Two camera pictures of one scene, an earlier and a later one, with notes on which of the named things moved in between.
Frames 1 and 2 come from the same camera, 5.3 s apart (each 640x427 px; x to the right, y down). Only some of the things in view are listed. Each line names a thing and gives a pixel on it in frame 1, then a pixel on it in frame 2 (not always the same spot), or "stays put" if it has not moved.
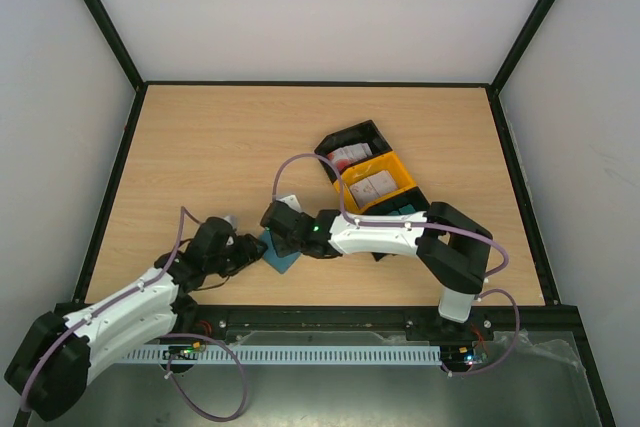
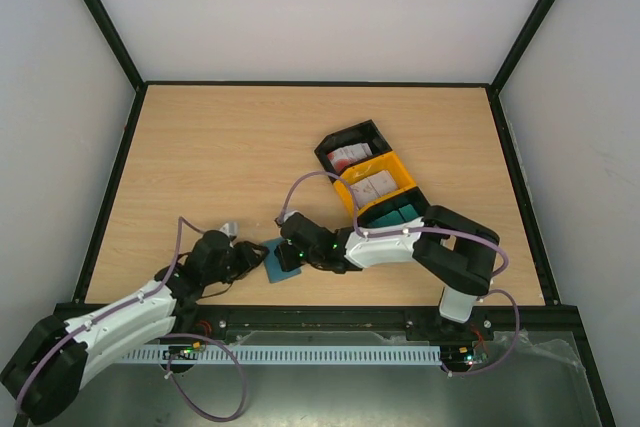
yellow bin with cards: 372,181 stays put
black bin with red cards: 352,147 stays put
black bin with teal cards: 413,201 stays put
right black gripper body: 276,226 to 288,257
